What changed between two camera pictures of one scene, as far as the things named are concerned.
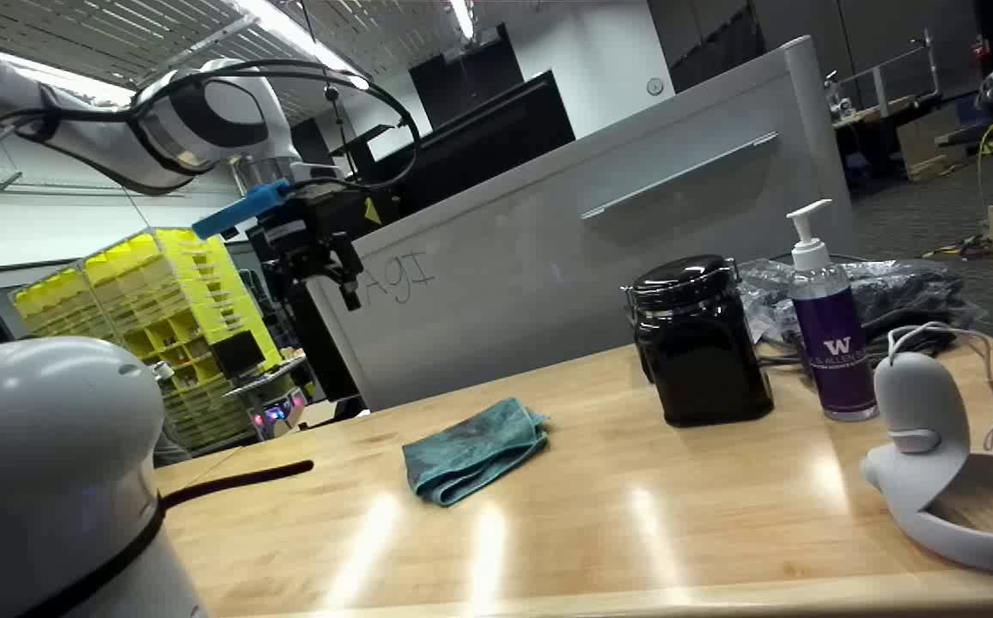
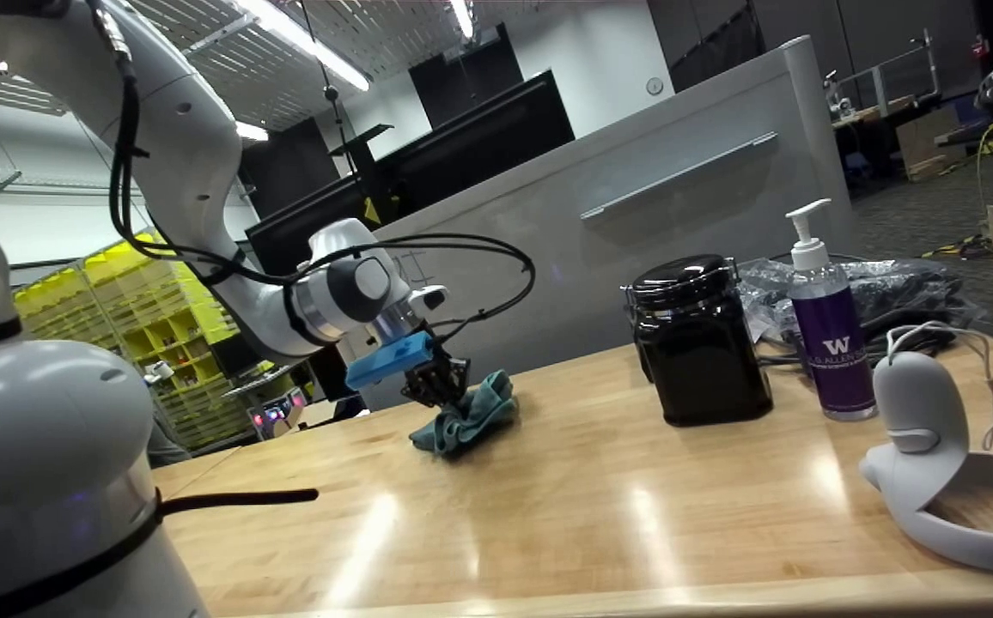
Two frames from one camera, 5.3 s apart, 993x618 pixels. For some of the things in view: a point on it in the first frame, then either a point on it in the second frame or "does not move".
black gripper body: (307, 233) -> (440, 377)
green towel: (473, 454) -> (480, 412)
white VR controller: (921, 449) does not move
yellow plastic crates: (175, 299) does not move
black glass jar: (697, 344) does not move
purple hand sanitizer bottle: (828, 323) does not move
